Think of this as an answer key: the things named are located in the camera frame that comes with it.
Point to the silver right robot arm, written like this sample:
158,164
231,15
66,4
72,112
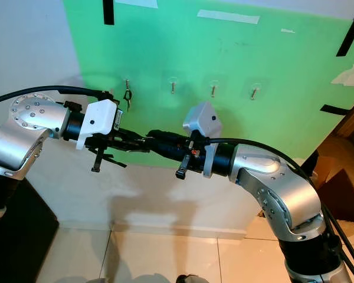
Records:
271,177

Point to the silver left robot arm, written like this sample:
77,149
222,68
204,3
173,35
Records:
23,141

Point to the thin black tape strip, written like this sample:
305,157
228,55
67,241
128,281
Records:
115,160

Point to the robot right leg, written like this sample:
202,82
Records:
194,279

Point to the long white tape strip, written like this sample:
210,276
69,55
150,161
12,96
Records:
228,16

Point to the wide white tape strip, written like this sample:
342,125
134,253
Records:
135,3

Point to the short black tape strip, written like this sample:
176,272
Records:
334,109

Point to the brown cardboard box with flaps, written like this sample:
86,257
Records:
342,194

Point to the tiny white tape piece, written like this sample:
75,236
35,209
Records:
288,30

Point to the white paper piece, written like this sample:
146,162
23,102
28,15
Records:
351,76

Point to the long black tape strip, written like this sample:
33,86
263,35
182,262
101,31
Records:
351,32

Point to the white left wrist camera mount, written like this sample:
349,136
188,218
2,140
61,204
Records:
100,121

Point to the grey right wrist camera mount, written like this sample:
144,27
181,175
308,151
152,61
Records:
203,118

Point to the clear wall hook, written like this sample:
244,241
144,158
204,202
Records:
127,82
213,89
172,87
255,91

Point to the green wall sheet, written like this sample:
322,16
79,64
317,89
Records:
200,53

